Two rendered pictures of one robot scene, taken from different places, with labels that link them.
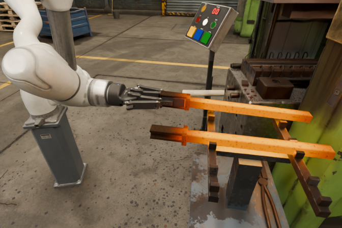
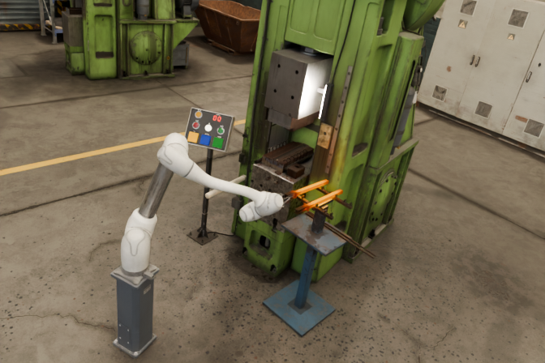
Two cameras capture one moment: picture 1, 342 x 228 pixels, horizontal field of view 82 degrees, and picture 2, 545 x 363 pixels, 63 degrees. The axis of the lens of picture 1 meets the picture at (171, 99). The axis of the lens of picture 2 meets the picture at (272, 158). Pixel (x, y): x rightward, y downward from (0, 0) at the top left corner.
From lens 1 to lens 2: 2.53 m
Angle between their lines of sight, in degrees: 50
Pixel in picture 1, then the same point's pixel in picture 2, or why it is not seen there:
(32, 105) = (145, 258)
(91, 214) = (197, 342)
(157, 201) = (229, 300)
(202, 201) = (308, 237)
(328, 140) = (329, 187)
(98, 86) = not seen: hidden behind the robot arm
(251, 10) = (98, 36)
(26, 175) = not seen: outside the picture
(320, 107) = (322, 174)
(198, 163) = (289, 227)
